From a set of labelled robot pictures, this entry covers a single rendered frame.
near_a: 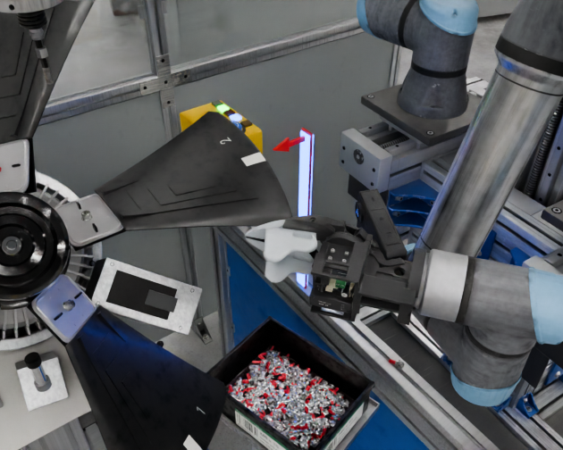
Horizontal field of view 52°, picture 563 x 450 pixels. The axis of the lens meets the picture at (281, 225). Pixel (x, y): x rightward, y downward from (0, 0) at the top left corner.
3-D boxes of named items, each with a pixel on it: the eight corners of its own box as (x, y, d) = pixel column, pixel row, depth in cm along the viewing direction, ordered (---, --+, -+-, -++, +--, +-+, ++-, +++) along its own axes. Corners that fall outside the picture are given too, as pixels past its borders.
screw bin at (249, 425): (203, 403, 94) (199, 377, 90) (270, 340, 104) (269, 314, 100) (308, 486, 83) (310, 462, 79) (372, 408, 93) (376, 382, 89)
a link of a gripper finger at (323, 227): (281, 217, 65) (357, 232, 63) (286, 208, 66) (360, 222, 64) (282, 245, 69) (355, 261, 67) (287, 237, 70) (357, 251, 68)
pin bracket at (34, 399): (14, 362, 86) (16, 370, 78) (52, 350, 89) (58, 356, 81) (24, 401, 86) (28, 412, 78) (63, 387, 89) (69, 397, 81)
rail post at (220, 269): (228, 412, 184) (208, 223, 135) (239, 405, 186) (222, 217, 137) (234, 421, 182) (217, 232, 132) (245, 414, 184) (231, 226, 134)
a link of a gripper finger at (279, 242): (230, 245, 65) (308, 261, 62) (247, 210, 69) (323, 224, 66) (232, 262, 67) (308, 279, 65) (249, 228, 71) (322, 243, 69)
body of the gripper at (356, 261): (304, 269, 61) (418, 293, 58) (324, 214, 67) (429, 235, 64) (304, 312, 66) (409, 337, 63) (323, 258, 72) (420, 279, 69)
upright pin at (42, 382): (34, 384, 80) (21, 354, 76) (49, 377, 81) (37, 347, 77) (38, 395, 79) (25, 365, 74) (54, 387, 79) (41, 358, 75)
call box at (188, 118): (183, 155, 123) (178, 111, 117) (223, 141, 128) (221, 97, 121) (222, 191, 113) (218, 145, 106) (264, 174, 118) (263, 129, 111)
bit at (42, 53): (44, 85, 60) (29, 37, 57) (46, 80, 61) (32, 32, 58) (54, 85, 60) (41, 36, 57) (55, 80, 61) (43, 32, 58)
